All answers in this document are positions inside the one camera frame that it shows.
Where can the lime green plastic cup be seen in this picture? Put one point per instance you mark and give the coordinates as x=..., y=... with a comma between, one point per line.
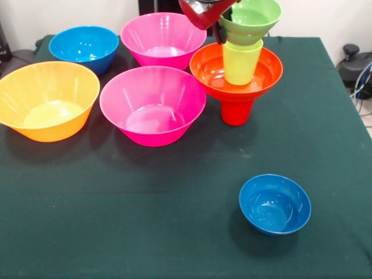
x=239, y=64

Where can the light blue bowl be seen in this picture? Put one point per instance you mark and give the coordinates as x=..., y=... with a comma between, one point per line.
x=84, y=48

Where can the red-orange wide bowl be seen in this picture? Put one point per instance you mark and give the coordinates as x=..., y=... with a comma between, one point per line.
x=209, y=72

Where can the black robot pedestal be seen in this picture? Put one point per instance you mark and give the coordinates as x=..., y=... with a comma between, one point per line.
x=162, y=5

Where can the small green bowl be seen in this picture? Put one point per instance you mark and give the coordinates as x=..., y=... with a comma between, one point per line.
x=253, y=17

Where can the red plastic cup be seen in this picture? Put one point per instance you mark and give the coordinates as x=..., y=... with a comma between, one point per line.
x=236, y=114

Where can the large pink bowl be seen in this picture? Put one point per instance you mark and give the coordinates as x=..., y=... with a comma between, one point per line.
x=163, y=40
x=153, y=107

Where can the black device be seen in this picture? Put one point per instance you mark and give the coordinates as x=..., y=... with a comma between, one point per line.
x=4, y=43

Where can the small dark blue bowl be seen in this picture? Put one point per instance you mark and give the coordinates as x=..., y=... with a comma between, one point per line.
x=274, y=206

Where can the large orange bowl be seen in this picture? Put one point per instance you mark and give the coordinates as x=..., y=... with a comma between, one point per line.
x=48, y=101

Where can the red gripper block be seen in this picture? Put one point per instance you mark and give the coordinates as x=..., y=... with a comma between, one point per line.
x=203, y=14

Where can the dark green table cloth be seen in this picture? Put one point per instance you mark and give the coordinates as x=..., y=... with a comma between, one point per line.
x=116, y=203

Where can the black pedestal foot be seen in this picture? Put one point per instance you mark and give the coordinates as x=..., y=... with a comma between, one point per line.
x=351, y=67
x=21, y=55

